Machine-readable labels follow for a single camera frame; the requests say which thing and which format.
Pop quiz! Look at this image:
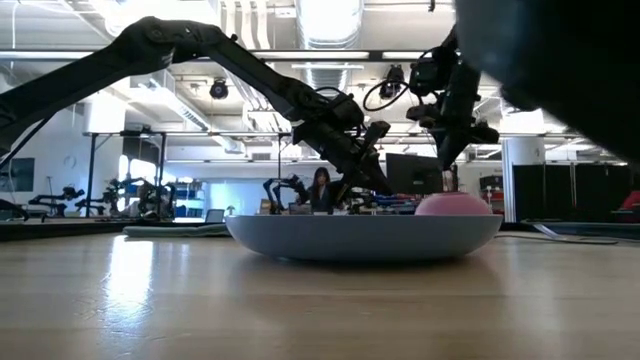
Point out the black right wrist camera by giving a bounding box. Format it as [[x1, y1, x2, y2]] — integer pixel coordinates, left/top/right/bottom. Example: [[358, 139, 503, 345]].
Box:
[[408, 55, 444, 97]]

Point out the blue-grey plate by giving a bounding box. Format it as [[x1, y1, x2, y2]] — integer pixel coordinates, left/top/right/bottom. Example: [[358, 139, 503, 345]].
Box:
[[225, 214, 504, 263]]

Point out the black computer monitor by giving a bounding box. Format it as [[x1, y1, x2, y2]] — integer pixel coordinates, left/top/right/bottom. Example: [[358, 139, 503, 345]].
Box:
[[385, 152, 445, 196]]

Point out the dark wall poster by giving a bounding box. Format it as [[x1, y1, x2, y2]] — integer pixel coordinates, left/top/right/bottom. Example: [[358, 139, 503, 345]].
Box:
[[0, 157, 36, 194]]

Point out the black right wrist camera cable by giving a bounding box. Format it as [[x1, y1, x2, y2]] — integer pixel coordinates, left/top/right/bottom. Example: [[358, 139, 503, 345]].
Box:
[[362, 78, 412, 113]]

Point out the white column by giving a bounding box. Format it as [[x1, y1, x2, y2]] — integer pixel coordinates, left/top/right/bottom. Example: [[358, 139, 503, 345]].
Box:
[[501, 109, 546, 224]]

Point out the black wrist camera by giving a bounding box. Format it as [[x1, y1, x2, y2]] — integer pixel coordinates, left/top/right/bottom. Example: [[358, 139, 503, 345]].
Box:
[[312, 87, 366, 129], [408, 55, 444, 97]]

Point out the black overhead frame bar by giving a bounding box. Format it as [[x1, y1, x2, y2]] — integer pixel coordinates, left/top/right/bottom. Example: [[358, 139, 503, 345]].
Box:
[[0, 48, 436, 63]]

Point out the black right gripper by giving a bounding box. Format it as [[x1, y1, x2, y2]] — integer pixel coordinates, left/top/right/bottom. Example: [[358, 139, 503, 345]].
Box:
[[405, 47, 501, 172]]

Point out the pink bowl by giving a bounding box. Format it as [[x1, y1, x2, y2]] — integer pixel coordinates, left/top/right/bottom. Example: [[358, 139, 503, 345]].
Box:
[[414, 192, 494, 217]]

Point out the black metal rig frame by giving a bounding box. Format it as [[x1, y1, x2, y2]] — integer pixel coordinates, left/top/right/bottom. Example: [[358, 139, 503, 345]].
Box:
[[84, 130, 169, 221]]

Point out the folded grey-green cloth napkin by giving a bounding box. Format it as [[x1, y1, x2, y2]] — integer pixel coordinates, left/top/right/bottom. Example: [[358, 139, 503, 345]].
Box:
[[123, 223, 231, 239]]

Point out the black partition wall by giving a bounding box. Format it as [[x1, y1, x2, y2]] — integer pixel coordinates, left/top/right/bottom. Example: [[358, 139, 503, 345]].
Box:
[[513, 163, 640, 224]]

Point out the red tool cart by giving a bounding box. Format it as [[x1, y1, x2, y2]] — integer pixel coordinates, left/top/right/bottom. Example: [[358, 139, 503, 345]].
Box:
[[479, 174, 504, 216]]

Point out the black hanging spotlight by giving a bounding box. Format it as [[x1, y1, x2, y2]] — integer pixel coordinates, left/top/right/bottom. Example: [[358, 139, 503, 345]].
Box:
[[378, 64, 407, 100], [209, 78, 230, 100]]

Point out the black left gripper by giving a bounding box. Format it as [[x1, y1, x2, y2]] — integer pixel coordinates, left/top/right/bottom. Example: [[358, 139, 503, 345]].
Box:
[[292, 117, 395, 209]]

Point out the silver ventilation duct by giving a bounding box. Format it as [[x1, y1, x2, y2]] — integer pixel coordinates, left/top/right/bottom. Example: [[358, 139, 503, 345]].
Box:
[[294, 0, 366, 96]]

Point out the person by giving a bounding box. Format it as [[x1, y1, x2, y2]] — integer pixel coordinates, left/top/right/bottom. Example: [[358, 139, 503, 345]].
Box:
[[305, 167, 335, 215], [619, 189, 640, 224]]

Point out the blue-grey mat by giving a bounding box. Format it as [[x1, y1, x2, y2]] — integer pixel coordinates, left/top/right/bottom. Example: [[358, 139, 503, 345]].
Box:
[[522, 221, 640, 241]]

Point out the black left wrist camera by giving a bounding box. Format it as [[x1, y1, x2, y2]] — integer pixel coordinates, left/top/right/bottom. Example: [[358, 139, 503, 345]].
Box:
[[312, 87, 366, 129]]

